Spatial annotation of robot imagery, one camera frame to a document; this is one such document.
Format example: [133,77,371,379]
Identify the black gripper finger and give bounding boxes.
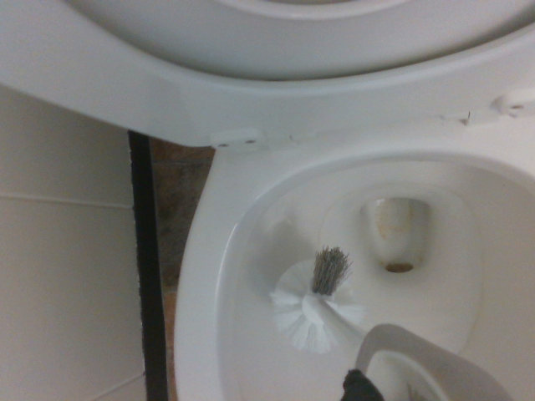
[340,367,392,401]

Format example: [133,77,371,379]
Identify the white toilet brush grey handle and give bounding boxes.
[269,246,519,401]

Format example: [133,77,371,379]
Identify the white toilet bowl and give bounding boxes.
[173,120,535,401]

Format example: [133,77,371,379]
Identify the white toilet lid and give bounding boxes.
[69,0,465,81]

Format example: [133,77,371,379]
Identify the white toilet seat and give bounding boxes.
[0,0,535,150]

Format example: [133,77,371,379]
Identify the black wall baseboard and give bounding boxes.
[127,129,169,401]

